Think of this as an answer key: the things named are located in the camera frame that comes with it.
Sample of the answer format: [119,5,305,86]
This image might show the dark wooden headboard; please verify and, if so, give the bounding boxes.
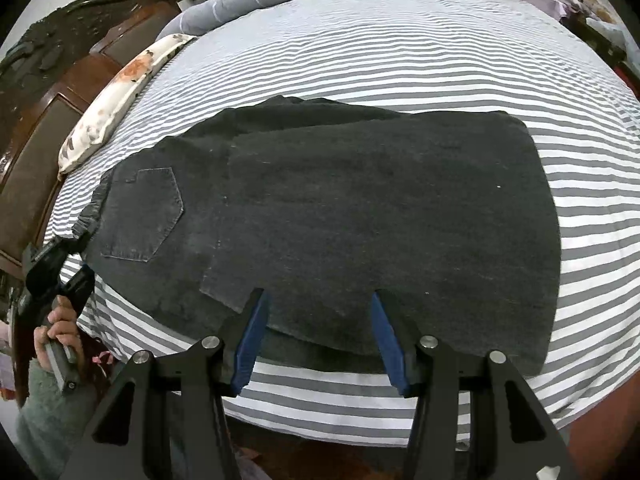
[1,0,180,278]

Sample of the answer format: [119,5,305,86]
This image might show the person's left hand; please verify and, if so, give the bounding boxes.
[34,296,85,372]

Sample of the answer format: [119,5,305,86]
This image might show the floral cream pillow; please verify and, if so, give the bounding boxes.
[58,34,195,180]

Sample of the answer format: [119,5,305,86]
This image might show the black denim pants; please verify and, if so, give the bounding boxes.
[73,98,561,376]

